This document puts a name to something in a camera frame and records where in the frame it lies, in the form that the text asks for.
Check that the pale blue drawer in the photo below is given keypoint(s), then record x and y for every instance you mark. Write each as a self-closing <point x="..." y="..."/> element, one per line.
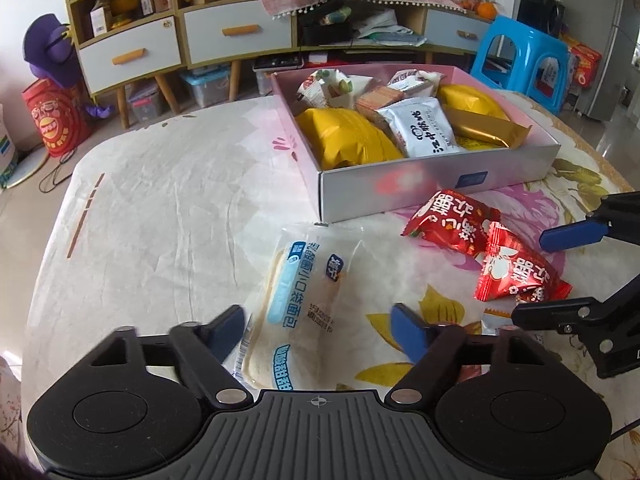
<point x="445" y="27"/>

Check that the red carton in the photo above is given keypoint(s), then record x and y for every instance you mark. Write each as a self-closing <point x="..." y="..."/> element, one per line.
<point x="585" y="62"/>

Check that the orange fruit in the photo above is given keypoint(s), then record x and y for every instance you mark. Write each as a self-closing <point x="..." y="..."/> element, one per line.
<point x="486" y="9"/>

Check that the white green snack packet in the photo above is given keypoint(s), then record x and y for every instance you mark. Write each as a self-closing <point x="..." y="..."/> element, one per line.
<point x="330" y="87"/>

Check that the white bread packet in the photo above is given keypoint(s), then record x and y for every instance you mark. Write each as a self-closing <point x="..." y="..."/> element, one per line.
<point x="310" y="310"/>

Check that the white round board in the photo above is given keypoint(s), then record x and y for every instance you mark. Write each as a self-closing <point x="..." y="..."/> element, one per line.
<point x="27" y="167"/>

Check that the clear storage box blue lid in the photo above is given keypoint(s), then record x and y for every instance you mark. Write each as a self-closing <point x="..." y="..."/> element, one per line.
<point x="205" y="87"/>

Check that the thin wooden stick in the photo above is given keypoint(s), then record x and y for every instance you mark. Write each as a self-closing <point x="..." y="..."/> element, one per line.
<point x="80" y="225"/>

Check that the small flat yellow packet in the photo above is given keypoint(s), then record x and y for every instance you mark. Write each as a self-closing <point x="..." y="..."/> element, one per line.
<point x="475" y="146"/>

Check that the grey refrigerator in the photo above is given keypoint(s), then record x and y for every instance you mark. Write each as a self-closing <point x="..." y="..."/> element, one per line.
<point x="615" y="50"/>

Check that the flat black device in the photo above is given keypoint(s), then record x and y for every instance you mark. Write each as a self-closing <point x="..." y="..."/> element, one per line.
<point x="277" y="61"/>

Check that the purple plush toy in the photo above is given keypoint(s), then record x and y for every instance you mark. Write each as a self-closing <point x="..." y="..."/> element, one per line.
<point x="45" y="50"/>

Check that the pink cardboard box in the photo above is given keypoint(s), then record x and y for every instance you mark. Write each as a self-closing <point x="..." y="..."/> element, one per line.
<point x="400" y="195"/>

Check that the orange cracker packet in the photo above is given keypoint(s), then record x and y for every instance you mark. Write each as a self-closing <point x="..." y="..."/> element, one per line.
<point x="380" y="102"/>

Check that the large yellow snack bag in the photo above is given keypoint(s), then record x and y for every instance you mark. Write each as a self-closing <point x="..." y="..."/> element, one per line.
<point x="350" y="137"/>

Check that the white blue sack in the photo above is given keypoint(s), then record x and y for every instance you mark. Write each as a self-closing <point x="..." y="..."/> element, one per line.
<point x="6" y="150"/>

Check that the red snack packet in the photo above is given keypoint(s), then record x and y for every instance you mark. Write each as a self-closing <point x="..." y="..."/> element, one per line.
<point x="450" y="222"/>
<point x="515" y="272"/>

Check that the blue plastic stool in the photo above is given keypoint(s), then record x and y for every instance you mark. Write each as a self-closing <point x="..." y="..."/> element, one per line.
<point x="515" y="30"/>

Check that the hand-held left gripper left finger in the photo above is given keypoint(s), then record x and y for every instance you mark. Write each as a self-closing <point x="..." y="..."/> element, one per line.
<point x="227" y="327"/>

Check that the wooden cabinet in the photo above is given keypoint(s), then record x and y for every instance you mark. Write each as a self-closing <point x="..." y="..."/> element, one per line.
<point x="181" y="40"/>

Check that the black microwave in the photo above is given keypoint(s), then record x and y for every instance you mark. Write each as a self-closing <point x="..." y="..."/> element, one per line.
<point x="540" y="10"/>

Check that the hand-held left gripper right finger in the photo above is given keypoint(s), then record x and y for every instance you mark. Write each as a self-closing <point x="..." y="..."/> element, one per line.
<point x="407" y="332"/>

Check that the small white box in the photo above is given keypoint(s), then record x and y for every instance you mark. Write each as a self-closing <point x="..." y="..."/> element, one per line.
<point x="98" y="21"/>

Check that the gold snack packet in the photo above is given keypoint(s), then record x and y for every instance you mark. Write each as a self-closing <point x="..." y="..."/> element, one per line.
<point x="490" y="130"/>

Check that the folded clothes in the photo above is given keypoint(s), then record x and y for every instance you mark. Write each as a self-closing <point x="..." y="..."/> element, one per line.
<point x="385" y="35"/>

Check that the long yellow snack packet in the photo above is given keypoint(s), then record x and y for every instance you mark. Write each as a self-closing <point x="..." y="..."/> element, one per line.
<point x="470" y="102"/>

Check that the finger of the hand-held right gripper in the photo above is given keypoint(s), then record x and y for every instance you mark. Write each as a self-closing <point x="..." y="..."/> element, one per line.
<point x="570" y="235"/>
<point x="550" y="310"/>

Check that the floral upholstered chair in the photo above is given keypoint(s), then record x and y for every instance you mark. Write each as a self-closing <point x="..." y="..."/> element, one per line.
<point x="10" y="400"/>

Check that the small brown box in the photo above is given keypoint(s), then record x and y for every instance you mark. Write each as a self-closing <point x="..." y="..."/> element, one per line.
<point x="146" y="1"/>

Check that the red printed bag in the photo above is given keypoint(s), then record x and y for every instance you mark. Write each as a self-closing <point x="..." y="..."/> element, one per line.
<point x="50" y="125"/>

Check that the white packet black print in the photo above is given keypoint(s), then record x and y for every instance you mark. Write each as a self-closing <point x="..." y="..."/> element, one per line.
<point x="425" y="130"/>

